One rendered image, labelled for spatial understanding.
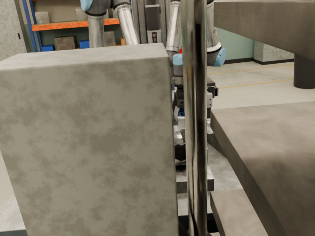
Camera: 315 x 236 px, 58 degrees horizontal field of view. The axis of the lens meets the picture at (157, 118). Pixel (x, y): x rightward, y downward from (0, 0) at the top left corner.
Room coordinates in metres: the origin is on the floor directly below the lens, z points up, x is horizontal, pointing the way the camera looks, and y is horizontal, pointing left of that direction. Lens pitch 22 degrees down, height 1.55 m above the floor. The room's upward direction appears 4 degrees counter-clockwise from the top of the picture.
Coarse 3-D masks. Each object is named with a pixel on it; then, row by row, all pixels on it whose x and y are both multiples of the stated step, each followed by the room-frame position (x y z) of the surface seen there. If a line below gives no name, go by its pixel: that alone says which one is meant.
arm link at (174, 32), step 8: (176, 0) 1.67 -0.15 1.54; (176, 8) 1.67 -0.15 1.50; (176, 16) 1.65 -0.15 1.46; (176, 24) 1.64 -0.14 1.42; (168, 32) 1.66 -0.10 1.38; (176, 32) 1.63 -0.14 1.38; (168, 40) 1.63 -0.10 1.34; (176, 40) 1.62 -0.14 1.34; (168, 48) 1.62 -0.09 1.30; (176, 48) 1.61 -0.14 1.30
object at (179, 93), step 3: (177, 90) 1.44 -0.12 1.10; (180, 90) 1.44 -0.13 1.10; (183, 90) 1.44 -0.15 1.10; (177, 93) 1.42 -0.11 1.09; (180, 93) 1.42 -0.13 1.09; (183, 93) 1.42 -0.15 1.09; (177, 96) 1.40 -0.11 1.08; (180, 96) 1.40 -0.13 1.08; (183, 96) 1.40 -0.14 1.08; (177, 99) 1.39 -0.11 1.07; (180, 99) 1.39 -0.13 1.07; (183, 99) 1.39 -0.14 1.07; (177, 102) 1.37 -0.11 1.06; (180, 102) 1.37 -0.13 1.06; (183, 102) 1.37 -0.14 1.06; (177, 105) 1.37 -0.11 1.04; (180, 105) 1.36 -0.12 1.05; (183, 105) 1.36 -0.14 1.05
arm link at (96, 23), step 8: (80, 0) 1.62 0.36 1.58; (88, 0) 1.53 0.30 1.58; (96, 0) 1.55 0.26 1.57; (104, 0) 1.57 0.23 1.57; (112, 0) 1.59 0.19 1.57; (88, 8) 1.55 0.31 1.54; (96, 8) 1.57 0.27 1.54; (104, 8) 1.59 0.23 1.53; (88, 16) 1.62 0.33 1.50; (96, 16) 1.58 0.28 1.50; (88, 24) 1.65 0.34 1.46; (96, 24) 1.61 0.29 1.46; (96, 32) 1.63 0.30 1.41; (96, 40) 1.65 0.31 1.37; (104, 40) 1.70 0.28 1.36
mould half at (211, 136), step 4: (208, 128) 1.46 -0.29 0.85; (208, 132) 1.41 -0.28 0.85; (212, 132) 1.41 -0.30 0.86; (208, 136) 1.39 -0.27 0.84; (212, 136) 1.35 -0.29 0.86; (208, 140) 1.39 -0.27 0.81; (212, 140) 1.35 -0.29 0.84; (216, 140) 1.31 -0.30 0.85; (212, 144) 1.35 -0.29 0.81; (216, 144) 1.31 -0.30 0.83; (216, 148) 1.31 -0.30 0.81; (220, 148) 1.27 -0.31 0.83; (220, 152) 1.27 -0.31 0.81
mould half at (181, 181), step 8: (176, 128) 1.42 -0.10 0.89; (184, 128) 1.41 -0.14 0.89; (176, 136) 1.33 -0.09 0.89; (176, 144) 1.16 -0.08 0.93; (176, 168) 1.07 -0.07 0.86; (184, 168) 1.06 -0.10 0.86; (208, 168) 1.05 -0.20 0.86; (176, 176) 1.01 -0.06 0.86; (184, 176) 1.00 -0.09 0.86; (208, 176) 0.99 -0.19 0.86; (184, 184) 0.97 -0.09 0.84; (208, 184) 0.97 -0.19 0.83; (184, 192) 0.97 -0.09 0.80
